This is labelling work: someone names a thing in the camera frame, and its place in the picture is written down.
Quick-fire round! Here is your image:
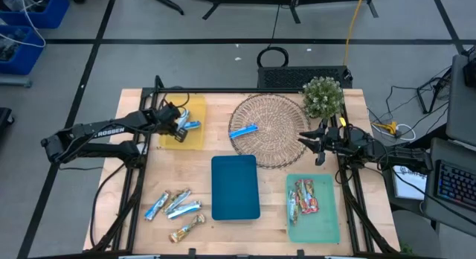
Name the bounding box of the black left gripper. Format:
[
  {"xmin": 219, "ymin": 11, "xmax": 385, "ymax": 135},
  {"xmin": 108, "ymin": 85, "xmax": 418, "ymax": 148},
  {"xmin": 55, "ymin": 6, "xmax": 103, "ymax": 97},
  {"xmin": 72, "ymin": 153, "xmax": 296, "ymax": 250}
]
[{"xmin": 160, "ymin": 102, "xmax": 188, "ymax": 143}]

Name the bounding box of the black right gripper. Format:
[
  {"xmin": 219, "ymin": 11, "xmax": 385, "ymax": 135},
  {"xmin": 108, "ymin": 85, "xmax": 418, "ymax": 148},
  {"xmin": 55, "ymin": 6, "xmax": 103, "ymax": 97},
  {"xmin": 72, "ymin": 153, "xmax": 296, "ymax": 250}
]
[{"xmin": 297, "ymin": 119, "xmax": 350, "ymax": 166}]

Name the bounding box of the red green granola bar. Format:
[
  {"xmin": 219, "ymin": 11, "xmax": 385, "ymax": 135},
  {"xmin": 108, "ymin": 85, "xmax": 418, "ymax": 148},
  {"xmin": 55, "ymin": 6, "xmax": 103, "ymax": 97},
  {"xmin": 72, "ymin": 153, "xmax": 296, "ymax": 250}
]
[{"xmin": 295, "ymin": 179, "xmax": 310, "ymax": 214}]

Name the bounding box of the bright blue granola bar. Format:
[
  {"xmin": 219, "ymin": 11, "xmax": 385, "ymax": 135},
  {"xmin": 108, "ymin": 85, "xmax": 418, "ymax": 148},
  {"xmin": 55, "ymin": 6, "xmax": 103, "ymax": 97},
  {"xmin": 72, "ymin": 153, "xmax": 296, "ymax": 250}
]
[{"xmin": 228, "ymin": 124, "xmax": 260, "ymax": 140}]

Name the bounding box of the green brown granola bar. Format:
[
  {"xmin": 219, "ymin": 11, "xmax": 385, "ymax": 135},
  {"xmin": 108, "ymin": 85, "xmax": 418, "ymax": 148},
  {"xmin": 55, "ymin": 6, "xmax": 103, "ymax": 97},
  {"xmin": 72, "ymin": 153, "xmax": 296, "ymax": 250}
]
[{"xmin": 163, "ymin": 188, "xmax": 192, "ymax": 215}]

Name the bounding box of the blue brown granola bar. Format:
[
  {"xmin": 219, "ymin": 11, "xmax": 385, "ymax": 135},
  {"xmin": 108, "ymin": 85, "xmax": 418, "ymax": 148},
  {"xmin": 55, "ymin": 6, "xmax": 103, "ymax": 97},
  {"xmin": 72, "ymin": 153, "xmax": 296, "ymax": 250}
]
[{"xmin": 144, "ymin": 191, "xmax": 171, "ymax": 222}]

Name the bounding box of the orange brown granola bar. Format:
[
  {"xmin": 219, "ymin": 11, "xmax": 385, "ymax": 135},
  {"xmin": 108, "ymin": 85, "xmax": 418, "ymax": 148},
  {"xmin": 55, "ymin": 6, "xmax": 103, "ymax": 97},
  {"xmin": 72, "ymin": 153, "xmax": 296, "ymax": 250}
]
[{"xmin": 168, "ymin": 213, "xmax": 207, "ymax": 244}]

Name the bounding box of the yellow translucent plastic bin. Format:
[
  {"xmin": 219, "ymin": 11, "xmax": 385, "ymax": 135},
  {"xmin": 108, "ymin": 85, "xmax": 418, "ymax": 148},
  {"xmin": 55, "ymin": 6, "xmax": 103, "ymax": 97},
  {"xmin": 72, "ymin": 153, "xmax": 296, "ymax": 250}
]
[{"xmin": 158, "ymin": 93, "xmax": 208, "ymax": 151}]

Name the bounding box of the small potted green plant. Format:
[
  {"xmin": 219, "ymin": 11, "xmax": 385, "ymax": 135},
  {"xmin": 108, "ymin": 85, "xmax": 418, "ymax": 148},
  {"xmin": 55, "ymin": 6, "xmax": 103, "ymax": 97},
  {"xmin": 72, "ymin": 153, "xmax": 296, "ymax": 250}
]
[{"xmin": 301, "ymin": 76, "xmax": 346, "ymax": 121}]

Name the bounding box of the round wicker tray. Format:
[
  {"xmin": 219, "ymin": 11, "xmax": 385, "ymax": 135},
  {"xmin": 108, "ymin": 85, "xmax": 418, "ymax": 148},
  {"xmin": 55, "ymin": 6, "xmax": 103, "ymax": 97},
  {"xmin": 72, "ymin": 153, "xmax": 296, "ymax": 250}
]
[{"xmin": 228, "ymin": 93, "xmax": 312, "ymax": 170}]

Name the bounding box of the black computer case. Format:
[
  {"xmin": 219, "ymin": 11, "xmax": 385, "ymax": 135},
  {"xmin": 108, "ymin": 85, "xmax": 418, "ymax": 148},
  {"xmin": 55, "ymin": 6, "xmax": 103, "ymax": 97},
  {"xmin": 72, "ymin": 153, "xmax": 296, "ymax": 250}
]
[{"xmin": 257, "ymin": 65, "xmax": 354, "ymax": 90}]

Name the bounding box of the yellow power plug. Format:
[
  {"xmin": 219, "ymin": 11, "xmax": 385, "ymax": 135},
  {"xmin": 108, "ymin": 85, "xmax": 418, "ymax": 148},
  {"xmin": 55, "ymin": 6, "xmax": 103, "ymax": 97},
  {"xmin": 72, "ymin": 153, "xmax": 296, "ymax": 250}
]
[{"xmin": 373, "ymin": 121, "xmax": 398, "ymax": 136}]

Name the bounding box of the blue plastic bin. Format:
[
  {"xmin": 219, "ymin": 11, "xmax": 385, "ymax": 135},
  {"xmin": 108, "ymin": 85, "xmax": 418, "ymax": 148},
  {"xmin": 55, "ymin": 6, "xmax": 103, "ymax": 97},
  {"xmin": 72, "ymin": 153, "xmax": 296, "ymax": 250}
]
[{"xmin": 210, "ymin": 154, "xmax": 261, "ymax": 221}]

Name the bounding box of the green translucent plastic bin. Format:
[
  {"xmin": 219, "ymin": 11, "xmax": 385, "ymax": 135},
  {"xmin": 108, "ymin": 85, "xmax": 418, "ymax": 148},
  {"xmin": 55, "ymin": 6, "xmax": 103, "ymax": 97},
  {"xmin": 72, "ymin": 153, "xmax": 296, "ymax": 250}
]
[{"xmin": 285, "ymin": 173, "xmax": 341, "ymax": 245}]

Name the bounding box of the white printed box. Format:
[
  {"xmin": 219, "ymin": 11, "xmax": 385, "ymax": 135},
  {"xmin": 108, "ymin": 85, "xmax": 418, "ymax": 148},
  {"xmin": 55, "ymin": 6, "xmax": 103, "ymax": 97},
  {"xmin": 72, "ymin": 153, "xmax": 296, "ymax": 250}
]
[{"xmin": 392, "ymin": 164, "xmax": 429, "ymax": 201}]

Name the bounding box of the black stand leg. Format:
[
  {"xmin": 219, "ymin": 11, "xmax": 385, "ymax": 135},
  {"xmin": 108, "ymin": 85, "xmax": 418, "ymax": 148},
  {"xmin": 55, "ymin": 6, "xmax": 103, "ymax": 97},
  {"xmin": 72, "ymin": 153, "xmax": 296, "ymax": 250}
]
[{"xmin": 132, "ymin": 0, "xmax": 185, "ymax": 16}]

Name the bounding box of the grey side desk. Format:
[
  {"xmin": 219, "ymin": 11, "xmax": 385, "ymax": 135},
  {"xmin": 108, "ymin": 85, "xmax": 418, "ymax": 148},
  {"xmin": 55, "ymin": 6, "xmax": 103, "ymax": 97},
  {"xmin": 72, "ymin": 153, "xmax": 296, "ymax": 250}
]
[{"xmin": 419, "ymin": 136, "xmax": 476, "ymax": 238}]

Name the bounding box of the small black floor stand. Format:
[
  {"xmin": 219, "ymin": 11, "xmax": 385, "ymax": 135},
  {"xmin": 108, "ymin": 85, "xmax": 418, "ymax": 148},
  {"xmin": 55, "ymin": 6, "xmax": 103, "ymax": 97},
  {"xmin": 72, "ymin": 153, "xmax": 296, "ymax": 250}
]
[{"xmin": 416, "ymin": 67, "xmax": 453, "ymax": 115}]

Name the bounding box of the grey flat panel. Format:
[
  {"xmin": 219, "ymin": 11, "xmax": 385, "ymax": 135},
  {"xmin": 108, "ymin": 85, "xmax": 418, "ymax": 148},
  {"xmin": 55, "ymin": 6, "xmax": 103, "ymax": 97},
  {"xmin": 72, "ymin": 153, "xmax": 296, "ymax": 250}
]
[{"xmin": 445, "ymin": 54, "xmax": 476, "ymax": 148}]

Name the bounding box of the backlit black keyboard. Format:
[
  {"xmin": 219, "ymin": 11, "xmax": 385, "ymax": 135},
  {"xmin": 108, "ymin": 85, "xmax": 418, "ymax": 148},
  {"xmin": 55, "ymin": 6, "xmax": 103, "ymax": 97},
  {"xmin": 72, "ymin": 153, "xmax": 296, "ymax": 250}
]
[{"xmin": 437, "ymin": 160, "xmax": 476, "ymax": 211}]

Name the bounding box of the blue storage crate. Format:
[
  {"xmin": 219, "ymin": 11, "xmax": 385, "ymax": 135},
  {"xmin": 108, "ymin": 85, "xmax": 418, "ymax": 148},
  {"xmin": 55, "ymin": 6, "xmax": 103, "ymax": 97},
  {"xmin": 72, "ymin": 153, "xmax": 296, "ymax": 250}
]
[
  {"xmin": 0, "ymin": 0, "xmax": 71, "ymax": 29},
  {"xmin": 0, "ymin": 25, "xmax": 46, "ymax": 76}
]

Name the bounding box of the black device on panel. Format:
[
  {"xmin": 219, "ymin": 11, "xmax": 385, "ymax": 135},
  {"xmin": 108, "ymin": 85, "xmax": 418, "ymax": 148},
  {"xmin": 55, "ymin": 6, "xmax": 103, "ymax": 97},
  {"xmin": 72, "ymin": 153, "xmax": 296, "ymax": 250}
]
[{"xmin": 463, "ymin": 45, "xmax": 476, "ymax": 89}]

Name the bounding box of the black floor equipment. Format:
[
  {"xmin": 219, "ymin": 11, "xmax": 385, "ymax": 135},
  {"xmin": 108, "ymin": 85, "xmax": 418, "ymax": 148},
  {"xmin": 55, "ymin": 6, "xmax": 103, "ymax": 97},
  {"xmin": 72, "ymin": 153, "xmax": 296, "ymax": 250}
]
[{"xmin": 0, "ymin": 106, "xmax": 15, "ymax": 135}]

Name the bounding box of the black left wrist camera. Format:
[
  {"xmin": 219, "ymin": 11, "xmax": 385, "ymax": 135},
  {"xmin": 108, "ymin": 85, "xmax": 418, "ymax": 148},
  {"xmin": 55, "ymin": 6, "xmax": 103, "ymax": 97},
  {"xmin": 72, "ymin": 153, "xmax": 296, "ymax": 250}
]
[{"xmin": 160, "ymin": 103, "xmax": 176, "ymax": 121}]

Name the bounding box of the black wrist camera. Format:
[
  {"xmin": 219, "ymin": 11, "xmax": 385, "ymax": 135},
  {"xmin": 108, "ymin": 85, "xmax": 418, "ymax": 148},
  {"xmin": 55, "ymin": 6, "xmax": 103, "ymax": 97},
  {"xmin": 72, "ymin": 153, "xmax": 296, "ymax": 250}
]
[
  {"xmin": 160, "ymin": 103, "xmax": 176, "ymax": 121},
  {"xmin": 329, "ymin": 129, "xmax": 347, "ymax": 148}
]

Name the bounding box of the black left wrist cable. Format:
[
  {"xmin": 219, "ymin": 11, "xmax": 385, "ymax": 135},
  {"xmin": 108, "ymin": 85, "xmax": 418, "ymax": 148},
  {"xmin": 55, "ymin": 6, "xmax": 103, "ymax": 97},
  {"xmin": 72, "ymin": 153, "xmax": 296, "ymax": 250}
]
[{"xmin": 159, "ymin": 88, "xmax": 190, "ymax": 109}]

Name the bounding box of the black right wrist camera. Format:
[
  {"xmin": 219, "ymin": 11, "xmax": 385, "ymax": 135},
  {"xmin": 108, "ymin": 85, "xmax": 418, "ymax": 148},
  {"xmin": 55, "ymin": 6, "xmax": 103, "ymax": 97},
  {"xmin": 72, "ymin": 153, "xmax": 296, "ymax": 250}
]
[{"xmin": 329, "ymin": 129, "xmax": 347, "ymax": 148}]

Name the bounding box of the white looped cord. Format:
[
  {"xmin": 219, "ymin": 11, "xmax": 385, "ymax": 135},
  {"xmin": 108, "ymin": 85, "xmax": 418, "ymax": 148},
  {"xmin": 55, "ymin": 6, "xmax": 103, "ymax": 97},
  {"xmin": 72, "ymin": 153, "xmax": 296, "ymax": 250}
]
[{"xmin": 393, "ymin": 124, "xmax": 417, "ymax": 141}]

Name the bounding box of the black looped floor cable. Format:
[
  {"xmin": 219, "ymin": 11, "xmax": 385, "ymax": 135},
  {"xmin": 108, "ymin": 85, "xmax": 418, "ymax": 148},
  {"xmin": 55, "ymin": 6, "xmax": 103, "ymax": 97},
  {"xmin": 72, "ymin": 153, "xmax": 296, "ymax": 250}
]
[{"xmin": 256, "ymin": 4, "xmax": 290, "ymax": 69}]

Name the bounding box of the yellow hanging cable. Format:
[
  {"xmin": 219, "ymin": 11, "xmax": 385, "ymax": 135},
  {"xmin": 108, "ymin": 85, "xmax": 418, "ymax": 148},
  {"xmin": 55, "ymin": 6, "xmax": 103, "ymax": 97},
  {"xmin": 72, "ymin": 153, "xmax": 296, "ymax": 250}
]
[{"xmin": 342, "ymin": 0, "xmax": 367, "ymax": 65}]

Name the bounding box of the white cable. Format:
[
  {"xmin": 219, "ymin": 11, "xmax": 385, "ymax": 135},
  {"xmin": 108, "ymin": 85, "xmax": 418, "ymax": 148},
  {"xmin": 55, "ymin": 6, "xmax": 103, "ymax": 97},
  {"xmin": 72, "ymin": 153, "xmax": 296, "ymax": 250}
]
[{"xmin": 0, "ymin": 0, "xmax": 48, "ymax": 48}]

